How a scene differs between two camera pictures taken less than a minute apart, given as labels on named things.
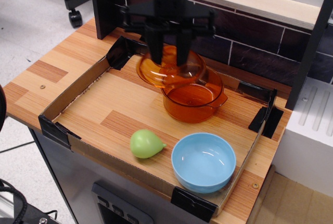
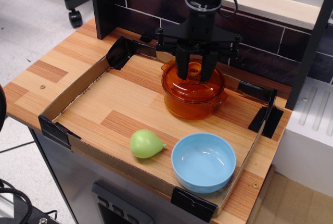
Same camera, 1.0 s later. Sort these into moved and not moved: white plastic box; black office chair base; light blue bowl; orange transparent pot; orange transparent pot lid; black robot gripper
Moved: orange transparent pot lid; black robot gripper
Not moved: light blue bowl; white plastic box; black office chair base; orange transparent pot
